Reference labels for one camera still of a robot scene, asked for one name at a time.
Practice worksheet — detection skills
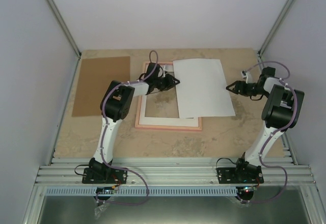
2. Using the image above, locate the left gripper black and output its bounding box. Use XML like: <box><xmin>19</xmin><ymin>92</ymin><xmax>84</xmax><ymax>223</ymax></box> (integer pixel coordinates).
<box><xmin>153</xmin><ymin>74</ymin><xmax>179</xmax><ymax>92</ymax></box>

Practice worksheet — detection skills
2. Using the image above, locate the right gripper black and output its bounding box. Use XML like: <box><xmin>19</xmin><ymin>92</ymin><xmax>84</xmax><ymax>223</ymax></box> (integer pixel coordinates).
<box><xmin>227</xmin><ymin>81</ymin><xmax>270</xmax><ymax>97</ymax></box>

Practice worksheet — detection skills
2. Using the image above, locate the photo print red black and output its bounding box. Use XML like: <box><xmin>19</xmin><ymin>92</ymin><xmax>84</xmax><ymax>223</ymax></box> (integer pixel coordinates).
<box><xmin>173</xmin><ymin>59</ymin><xmax>235</xmax><ymax>119</ymax></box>

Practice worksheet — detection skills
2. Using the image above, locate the pink picture frame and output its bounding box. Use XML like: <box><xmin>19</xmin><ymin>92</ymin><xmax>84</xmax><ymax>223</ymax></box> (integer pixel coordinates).
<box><xmin>134</xmin><ymin>61</ymin><xmax>203</xmax><ymax>132</ymax></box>

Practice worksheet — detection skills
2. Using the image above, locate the white mat board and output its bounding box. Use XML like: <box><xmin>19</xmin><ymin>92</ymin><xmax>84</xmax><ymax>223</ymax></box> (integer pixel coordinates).
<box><xmin>139</xmin><ymin>64</ymin><xmax>200</xmax><ymax>128</ymax></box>

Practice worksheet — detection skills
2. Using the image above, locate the brown backing board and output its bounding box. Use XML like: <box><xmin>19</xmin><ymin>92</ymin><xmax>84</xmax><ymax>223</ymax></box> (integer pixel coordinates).
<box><xmin>72</xmin><ymin>57</ymin><xmax>130</xmax><ymax>117</ymax></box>

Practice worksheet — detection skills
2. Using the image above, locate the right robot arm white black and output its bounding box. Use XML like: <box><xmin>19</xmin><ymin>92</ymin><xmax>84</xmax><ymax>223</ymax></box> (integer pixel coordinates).
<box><xmin>226</xmin><ymin>67</ymin><xmax>305</xmax><ymax>183</ymax></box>

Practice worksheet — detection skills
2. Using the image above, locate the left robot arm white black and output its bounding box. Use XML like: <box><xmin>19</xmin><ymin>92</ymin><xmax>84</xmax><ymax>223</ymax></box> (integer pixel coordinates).
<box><xmin>84</xmin><ymin>63</ymin><xmax>180</xmax><ymax>183</ymax></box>

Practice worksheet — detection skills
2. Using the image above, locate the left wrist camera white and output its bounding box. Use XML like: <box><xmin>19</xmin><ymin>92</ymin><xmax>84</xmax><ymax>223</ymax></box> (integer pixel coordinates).
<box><xmin>162</xmin><ymin>65</ymin><xmax>174</xmax><ymax>77</ymax></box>

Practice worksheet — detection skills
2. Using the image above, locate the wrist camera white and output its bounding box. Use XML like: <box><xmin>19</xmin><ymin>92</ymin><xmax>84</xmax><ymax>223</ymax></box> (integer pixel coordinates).
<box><xmin>241</xmin><ymin>70</ymin><xmax>253</xmax><ymax>83</ymax></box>
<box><xmin>162</xmin><ymin>65</ymin><xmax>174</xmax><ymax>77</ymax></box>

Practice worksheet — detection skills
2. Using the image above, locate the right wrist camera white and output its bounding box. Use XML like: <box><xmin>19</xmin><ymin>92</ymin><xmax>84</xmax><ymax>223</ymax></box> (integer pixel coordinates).
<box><xmin>241</xmin><ymin>70</ymin><xmax>253</xmax><ymax>83</ymax></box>

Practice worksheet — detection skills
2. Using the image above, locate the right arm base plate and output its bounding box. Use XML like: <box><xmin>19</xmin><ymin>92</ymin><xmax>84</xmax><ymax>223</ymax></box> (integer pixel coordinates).
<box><xmin>216</xmin><ymin>167</ymin><xmax>264</xmax><ymax>184</ymax></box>

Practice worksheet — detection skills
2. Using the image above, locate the aluminium rail base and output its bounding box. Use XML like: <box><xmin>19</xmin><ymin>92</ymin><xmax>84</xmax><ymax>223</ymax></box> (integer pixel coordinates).
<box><xmin>35</xmin><ymin>157</ymin><xmax>315</xmax><ymax>186</ymax></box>

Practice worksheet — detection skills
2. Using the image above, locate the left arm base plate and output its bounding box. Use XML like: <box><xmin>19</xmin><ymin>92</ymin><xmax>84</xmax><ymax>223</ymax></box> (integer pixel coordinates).
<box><xmin>81</xmin><ymin>168</ymin><xmax>127</xmax><ymax>185</ymax></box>

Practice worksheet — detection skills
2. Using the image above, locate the right aluminium corner post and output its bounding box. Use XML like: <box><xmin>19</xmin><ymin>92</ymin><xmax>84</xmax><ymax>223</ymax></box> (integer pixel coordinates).
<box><xmin>257</xmin><ymin>0</ymin><xmax>296</xmax><ymax>58</ymax></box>

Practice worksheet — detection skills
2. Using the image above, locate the aluminium corner post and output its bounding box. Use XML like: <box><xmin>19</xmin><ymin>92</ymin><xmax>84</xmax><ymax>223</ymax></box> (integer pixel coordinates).
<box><xmin>257</xmin><ymin>0</ymin><xmax>296</xmax><ymax>58</ymax></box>
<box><xmin>46</xmin><ymin>0</ymin><xmax>82</xmax><ymax>59</ymax></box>

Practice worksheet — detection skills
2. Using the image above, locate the blue slotted cable duct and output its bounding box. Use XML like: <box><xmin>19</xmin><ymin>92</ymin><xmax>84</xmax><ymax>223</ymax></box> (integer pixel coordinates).
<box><xmin>45</xmin><ymin>186</ymin><xmax>237</xmax><ymax>197</ymax></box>

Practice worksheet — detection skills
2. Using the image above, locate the left aluminium corner post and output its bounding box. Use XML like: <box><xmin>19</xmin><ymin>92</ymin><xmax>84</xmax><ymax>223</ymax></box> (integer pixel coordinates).
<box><xmin>46</xmin><ymin>0</ymin><xmax>82</xmax><ymax>59</ymax></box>

